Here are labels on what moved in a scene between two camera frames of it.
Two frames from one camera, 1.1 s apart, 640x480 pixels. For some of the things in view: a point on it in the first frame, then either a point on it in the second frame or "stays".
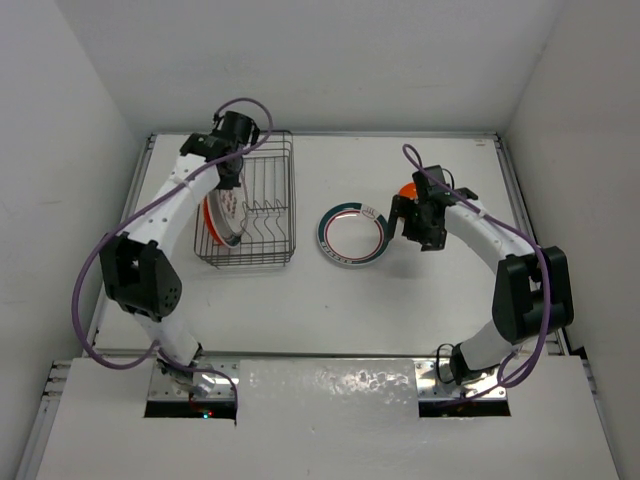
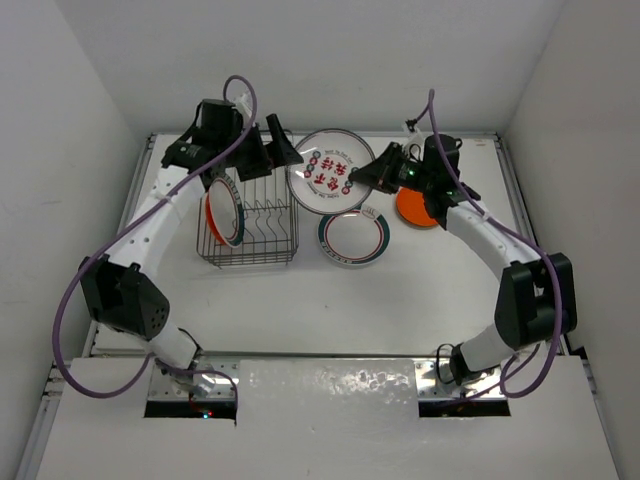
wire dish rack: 271,232 stays
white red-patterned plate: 228,215 → 321,180
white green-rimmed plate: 353,233 stays
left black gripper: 228,183 → 279,153
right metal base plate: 435,381 stays
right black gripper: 404,207 → 380,171
